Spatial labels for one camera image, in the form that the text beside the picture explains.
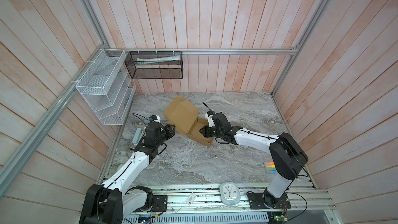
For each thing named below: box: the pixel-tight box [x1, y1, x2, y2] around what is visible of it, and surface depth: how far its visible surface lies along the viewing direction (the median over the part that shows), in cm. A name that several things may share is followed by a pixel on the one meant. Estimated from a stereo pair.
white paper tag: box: [185, 192, 197, 206], surface depth 76 cm
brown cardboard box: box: [163, 96, 213, 148], surface depth 100 cm
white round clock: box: [219, 181, 241, 206], surface depth 76 cm
